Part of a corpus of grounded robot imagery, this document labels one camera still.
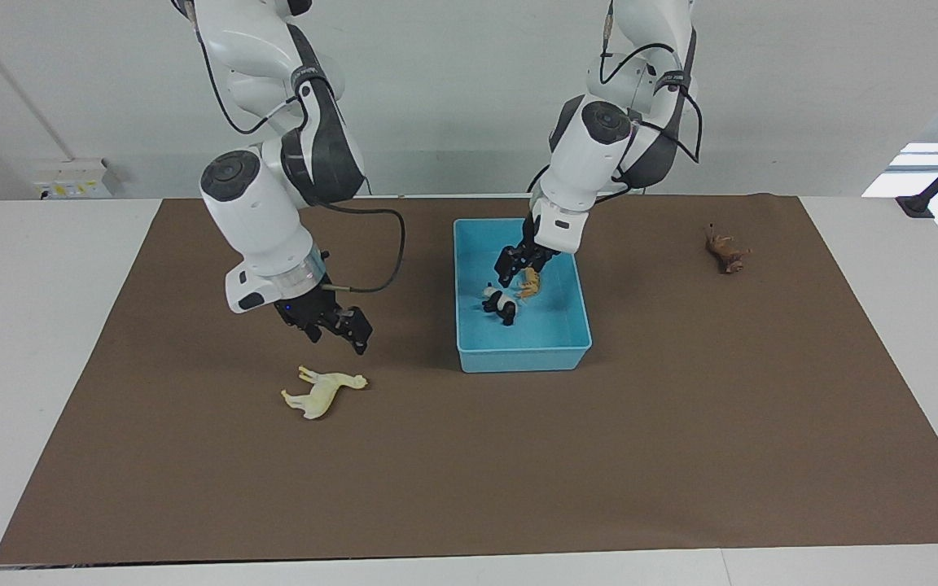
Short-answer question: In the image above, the black and white panda toy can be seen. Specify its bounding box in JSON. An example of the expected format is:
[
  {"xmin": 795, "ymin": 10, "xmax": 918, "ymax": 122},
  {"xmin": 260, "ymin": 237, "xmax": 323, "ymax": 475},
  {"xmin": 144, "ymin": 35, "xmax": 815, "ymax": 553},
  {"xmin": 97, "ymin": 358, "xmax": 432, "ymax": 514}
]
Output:
[{"xmin": 481, "ymin": 283, "xmax": 519, "ymax": 326}]

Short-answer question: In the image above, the cream llama toy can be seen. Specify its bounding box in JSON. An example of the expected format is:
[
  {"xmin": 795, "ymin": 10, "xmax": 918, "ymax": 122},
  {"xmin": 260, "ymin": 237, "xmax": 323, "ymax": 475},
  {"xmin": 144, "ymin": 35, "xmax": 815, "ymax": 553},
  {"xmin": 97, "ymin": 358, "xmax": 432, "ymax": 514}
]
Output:
[{"xmin": 280, "ymin": 366, "xmax": 369, "ymax": 421}]

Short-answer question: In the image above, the brown lion toy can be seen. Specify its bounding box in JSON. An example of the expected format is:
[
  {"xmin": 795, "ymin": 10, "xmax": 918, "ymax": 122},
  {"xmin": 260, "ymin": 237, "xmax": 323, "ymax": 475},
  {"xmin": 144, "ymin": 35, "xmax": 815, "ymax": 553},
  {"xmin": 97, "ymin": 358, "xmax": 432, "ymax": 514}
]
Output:
[{"xmin": 703, "ymin": 224, "xmax": 752, "ymax": 274}]

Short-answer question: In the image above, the light blue storage box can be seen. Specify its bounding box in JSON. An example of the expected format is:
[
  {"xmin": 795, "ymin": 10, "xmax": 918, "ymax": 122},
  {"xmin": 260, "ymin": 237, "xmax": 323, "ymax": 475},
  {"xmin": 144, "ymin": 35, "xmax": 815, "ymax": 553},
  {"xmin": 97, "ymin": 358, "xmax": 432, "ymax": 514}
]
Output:
[{"xmin": 453, "ymin": 217, "xmax": 593, "ymax": 374}]

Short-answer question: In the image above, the brown table mat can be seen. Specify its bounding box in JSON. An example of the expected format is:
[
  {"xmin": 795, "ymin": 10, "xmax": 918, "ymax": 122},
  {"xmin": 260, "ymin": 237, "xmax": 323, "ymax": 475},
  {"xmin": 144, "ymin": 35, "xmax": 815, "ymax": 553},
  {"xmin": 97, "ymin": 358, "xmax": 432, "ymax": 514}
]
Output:
[{"xmin": 0, "ymin": 194, "xmax": 938, "ymax": 565}]

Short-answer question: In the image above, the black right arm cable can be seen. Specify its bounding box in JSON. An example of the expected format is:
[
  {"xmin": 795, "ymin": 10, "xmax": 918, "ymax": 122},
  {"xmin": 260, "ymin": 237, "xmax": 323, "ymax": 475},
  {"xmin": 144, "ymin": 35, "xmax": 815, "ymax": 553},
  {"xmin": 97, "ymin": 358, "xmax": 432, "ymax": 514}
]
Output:
[{"xmin": 184, "ymin": 0, "xmax": 406, "ymax": 294}]

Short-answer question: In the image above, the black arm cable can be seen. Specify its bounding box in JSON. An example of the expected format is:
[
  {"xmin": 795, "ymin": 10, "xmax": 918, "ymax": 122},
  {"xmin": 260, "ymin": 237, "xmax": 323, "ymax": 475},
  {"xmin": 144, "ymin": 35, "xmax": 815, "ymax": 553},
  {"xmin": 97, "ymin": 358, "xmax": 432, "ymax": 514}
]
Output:
[
  {"xmin": 184, "ymin": 0, "xmax": 406, "ymax": 294},
  {"xmin": 528, "ymin": 0, "xmax": 703, "ymax": 196}
]

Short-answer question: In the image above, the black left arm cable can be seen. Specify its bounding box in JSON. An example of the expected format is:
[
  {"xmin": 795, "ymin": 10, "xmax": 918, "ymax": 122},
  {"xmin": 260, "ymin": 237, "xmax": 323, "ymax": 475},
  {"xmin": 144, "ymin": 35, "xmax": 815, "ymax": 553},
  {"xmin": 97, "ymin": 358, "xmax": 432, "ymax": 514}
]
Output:
[{"xmin": 528, "ymin": 0, "xmax": 703, "ymax": 196}]

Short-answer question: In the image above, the white wall outlet box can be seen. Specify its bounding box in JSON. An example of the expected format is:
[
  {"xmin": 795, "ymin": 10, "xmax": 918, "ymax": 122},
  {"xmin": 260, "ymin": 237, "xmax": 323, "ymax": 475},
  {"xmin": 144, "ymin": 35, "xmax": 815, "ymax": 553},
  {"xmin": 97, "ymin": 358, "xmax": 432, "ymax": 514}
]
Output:
[{"xmin": 32, "ymin": 158, "xmax": 121, "ymax": 200}]

